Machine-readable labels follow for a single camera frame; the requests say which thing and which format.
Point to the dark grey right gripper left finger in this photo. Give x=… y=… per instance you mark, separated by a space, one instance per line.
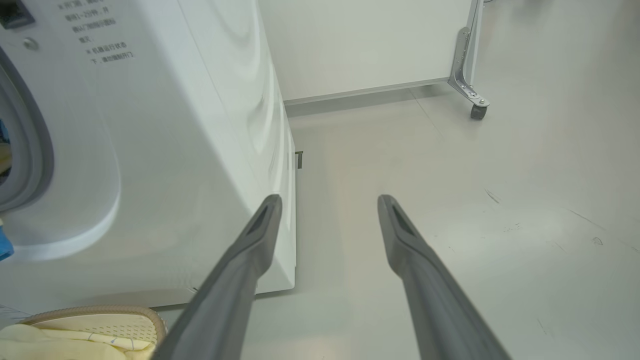
x=225 y=300

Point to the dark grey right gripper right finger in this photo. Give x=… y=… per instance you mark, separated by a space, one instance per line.
x=435 y=300

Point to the pale yellow bear-print garment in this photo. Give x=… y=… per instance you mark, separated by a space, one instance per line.
x=50 y=345

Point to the white front-load washing machine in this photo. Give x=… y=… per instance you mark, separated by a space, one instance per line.
x=175 y=150

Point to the black door lock socket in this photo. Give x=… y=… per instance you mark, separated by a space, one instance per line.
x=15 y=15

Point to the cream perforated laundry basket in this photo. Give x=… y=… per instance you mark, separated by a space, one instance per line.
x=100 y=312

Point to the metal partition leg with caster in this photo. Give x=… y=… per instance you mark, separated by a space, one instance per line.
x=462 y=75

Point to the white partition panel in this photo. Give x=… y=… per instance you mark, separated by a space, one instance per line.
x=350 y=45

